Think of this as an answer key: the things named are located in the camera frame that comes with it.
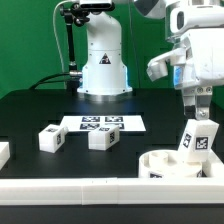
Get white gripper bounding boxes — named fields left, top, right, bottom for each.
left=147, top=6, right=224, bottom=120

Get white round stool seat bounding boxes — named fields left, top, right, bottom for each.
left=138, top=150, right=202, bottom=178

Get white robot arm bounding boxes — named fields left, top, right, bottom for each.
left=80, top=0, right=224, bottom=120

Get white marker sheet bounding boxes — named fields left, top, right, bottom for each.
left=61, top=115, right=146, bottom=132

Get white obstacle frame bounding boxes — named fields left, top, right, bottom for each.
left=0, top=153, right=224, bottom=205

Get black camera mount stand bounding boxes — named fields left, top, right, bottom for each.
left=60, top=0, right=115, bottom=92

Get white cable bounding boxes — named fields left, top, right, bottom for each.
left=52, top=0, right=76, bottom=73

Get black cables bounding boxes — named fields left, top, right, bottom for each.
left=29, top=69, right=83, bottom=90

